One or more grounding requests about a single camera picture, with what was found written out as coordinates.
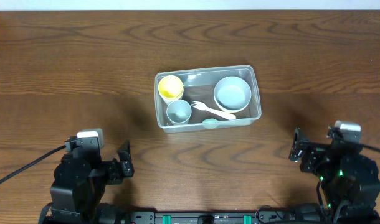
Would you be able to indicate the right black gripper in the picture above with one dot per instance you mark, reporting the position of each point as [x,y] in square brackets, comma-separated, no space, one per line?
[306,155]

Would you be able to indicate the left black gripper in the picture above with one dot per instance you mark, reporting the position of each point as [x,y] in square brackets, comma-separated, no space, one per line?
[116,169]

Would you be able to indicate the grey plastic cup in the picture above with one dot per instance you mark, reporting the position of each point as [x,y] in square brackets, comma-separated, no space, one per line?
[179,112]

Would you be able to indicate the yellow plastic cup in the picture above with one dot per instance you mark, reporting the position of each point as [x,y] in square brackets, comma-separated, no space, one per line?
[170,88]

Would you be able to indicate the white plastic bowl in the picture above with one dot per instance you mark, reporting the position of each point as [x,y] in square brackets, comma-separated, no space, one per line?
[230,110]

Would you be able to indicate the pink plastic fork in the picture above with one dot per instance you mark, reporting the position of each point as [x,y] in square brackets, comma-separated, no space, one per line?
[203,107]

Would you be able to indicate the grey plastic bowl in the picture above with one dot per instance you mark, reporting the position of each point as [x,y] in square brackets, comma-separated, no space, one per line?
[232,92]

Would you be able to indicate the mint green plastic spoon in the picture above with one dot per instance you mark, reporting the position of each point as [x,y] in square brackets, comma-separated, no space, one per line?
[211,123]

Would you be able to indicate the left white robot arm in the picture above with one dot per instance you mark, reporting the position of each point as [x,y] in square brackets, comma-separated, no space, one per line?
[79,184]

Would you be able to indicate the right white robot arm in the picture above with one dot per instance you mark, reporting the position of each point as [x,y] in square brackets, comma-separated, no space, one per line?
[348,179]

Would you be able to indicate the clear plastic storage box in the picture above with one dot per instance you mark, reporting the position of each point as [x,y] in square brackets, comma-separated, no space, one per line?
[199,86]

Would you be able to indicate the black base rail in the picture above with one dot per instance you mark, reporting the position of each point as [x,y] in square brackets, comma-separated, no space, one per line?
[260,216]

